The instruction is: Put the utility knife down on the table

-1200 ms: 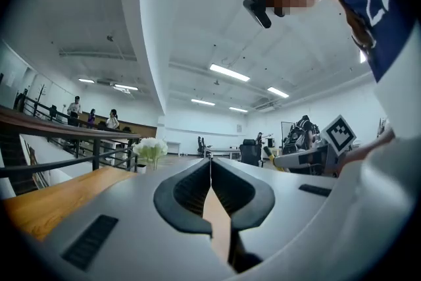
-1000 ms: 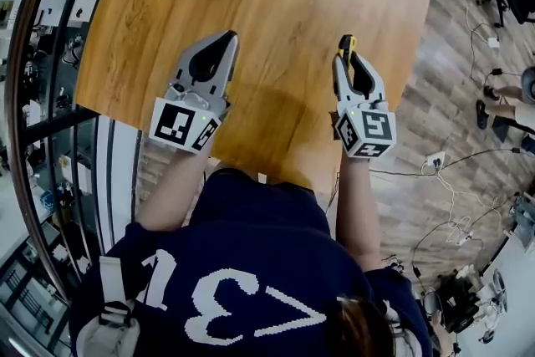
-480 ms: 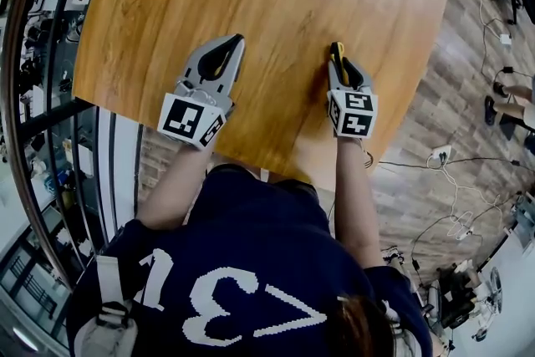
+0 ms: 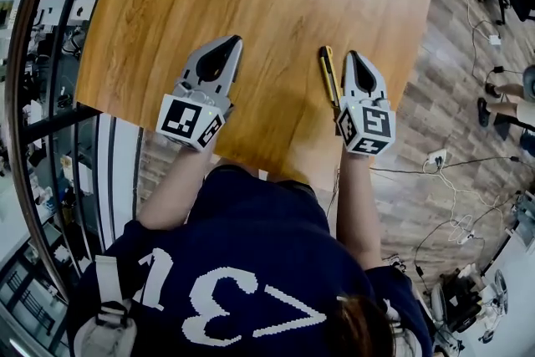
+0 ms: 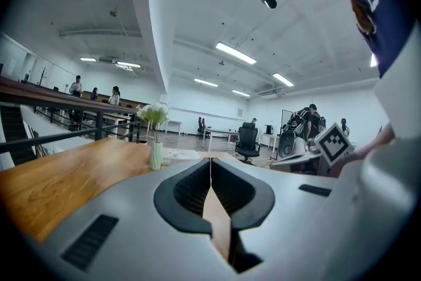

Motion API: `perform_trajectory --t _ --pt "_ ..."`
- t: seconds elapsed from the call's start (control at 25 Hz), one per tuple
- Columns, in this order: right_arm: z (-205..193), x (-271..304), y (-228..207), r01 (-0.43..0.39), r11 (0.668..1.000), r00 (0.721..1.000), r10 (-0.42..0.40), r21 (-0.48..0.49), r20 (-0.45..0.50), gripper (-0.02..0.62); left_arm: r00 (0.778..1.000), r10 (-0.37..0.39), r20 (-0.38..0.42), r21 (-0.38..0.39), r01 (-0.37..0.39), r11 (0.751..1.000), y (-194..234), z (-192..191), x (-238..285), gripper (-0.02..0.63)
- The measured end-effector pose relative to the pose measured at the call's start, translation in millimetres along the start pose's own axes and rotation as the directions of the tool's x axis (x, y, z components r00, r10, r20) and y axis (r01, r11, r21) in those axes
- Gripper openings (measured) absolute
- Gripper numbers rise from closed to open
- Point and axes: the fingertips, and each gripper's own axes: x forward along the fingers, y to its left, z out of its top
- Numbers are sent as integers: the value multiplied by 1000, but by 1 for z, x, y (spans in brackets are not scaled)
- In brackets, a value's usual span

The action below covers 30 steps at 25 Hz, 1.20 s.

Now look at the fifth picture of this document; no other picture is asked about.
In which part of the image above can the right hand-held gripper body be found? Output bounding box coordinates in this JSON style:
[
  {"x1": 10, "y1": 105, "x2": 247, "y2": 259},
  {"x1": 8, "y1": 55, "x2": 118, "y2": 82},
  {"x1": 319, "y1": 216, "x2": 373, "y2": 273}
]
[{"x1": 314, "y1": 122, "x2": 419, "y2": 277}]

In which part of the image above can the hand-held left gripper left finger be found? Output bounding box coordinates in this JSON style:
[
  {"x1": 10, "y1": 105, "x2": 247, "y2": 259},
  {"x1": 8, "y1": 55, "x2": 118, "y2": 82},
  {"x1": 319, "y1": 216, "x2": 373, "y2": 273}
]
[{"x1": 41, "y1": 157, "x2": 238, "y2": 281}]

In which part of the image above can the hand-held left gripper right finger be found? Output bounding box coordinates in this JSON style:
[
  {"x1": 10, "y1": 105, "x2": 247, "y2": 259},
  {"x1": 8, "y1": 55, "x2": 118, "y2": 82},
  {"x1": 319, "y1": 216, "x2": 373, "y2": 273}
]
[{"x1": 210, "y1": 157, "x2": 343, "y2": 281}]

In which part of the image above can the person's right forearm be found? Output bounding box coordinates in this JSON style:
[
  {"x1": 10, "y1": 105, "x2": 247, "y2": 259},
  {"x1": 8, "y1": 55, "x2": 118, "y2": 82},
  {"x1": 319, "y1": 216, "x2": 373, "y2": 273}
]
[{"x1": 353, "y1": 123, "x2": 397, "y2": 161}]

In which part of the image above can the pale green ribbed vase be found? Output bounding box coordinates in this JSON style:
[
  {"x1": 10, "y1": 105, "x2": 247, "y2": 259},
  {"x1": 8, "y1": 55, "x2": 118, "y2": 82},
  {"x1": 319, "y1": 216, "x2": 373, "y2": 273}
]
[{"x1": 149, "y1": 141, "x2": 164, "y2": 171}]

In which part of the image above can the wooden table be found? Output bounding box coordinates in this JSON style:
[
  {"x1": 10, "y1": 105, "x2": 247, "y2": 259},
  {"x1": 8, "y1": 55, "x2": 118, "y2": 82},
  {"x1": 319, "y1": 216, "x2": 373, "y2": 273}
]
[{"x1": 0, "y1": 136, "x2": 243, "y2": 266}]

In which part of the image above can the white whiteboard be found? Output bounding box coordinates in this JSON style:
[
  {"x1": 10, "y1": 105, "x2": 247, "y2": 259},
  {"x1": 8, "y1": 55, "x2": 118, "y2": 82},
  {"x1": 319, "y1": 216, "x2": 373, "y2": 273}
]
[{"x1": 281, "y1": 109, "x2": 295, "y2": 129}]

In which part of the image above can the white desk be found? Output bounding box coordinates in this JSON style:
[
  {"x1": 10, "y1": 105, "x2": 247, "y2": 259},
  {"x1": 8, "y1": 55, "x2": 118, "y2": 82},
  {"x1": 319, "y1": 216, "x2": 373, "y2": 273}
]
[{"x1": 202, "y1": 127, "x2": 241, "y2": 151}]

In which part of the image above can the black metal railing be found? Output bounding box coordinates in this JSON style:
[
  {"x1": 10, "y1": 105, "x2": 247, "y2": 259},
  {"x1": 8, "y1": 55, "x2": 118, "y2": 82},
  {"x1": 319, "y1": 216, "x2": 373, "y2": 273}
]
[{"x1": 0, "y1": 101, "x2": 143, "y2": 155}]

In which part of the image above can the white and green flower bunch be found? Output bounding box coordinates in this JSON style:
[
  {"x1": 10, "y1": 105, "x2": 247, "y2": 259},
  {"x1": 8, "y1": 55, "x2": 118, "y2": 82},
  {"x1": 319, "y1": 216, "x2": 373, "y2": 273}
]
[{"x1": 136, "y1": 101, "x2": 170, "y2": 143}]

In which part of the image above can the person's navy and white shirt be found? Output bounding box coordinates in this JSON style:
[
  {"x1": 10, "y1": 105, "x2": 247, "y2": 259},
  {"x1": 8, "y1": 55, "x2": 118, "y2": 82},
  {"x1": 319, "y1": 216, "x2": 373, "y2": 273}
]
[{"x1": 335, "y1": 0, "x2": 421, "y2": 142}]

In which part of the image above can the dark wooden ledge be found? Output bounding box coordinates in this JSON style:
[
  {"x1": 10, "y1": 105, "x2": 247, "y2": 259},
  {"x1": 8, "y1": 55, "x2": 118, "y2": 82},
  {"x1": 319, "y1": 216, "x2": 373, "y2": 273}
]
[{"x1": 0, "y1": 76, "x2": 149, "y2": 115}]

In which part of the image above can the wooden coat rack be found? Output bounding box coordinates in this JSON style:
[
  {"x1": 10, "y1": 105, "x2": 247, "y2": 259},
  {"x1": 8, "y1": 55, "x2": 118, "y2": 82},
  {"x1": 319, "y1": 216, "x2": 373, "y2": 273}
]
[{"x1": 36, "y1": 66, "x2": 49, "y2": 86}]

